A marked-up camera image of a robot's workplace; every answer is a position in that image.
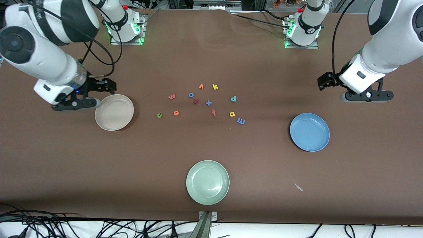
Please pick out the green round plate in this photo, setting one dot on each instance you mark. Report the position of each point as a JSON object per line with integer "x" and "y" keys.
{"x": 207, "y": 181}

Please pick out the grey power strip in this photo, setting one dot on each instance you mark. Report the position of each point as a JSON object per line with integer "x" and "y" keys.
{"x": 216, "y": 5}

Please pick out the small white paper scrap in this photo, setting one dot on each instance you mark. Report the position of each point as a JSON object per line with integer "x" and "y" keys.
{"x": 299, "y": 187}

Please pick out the blue round plate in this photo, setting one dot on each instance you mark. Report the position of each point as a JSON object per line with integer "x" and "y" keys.
{"x": 309, "y": 132}

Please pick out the blue foam letter m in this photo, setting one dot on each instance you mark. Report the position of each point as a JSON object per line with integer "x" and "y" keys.
{"x": 241, "y": 121}

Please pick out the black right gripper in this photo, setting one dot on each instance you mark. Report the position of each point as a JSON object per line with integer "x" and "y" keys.
{"x": 93, "y": 84}

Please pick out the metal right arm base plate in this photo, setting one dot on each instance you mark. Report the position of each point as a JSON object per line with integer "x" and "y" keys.
{"x": 135, "y": 43}

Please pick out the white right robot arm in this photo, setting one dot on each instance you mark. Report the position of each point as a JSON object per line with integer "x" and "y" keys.
{"x": 49, "y": 66}

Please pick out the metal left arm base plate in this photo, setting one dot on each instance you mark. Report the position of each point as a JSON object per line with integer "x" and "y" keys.
{"x": 310, "y": 47}

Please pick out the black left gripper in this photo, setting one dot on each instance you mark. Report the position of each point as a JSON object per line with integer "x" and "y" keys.
{"x": 331, "y": 80}

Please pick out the brown table cover sheet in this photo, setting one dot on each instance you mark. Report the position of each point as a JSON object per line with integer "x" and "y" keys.
{"x": 211, "y": 59}

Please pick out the beige round plate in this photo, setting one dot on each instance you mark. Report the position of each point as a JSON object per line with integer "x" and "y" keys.
{"x": 114, "y": 115}

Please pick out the metal table edge bracket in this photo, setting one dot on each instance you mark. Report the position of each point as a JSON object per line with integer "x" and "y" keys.
{"x": 205, "y": 228}

